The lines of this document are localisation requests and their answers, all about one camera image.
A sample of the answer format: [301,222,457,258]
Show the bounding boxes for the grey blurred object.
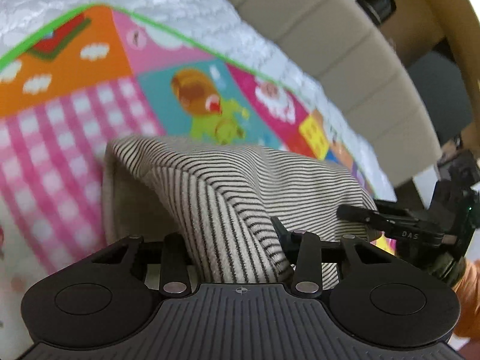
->
[407,50,475,151]

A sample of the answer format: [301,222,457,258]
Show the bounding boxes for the dark blurred object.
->
[356,0,397,27]

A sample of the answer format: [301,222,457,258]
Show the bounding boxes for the person's right forearm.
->
[427,253,480,340]

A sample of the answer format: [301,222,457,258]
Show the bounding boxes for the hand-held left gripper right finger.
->
[270,215,398,299]

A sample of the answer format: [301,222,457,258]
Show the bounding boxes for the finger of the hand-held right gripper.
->
[373,199,422,221]
[337,204,394,235]

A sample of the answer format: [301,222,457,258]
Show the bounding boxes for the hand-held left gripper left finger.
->
[90,232,192,298]

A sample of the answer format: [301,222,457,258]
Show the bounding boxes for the beige upholstered bed headboard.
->
[180,0,445,188]

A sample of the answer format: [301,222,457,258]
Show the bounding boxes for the beige striped garment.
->
[102,135,379,284]

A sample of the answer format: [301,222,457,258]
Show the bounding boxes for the tan wooden board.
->
[448,0,480,143]

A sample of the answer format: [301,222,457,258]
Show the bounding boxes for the colourful printed play mat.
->
[0,3,402,360]

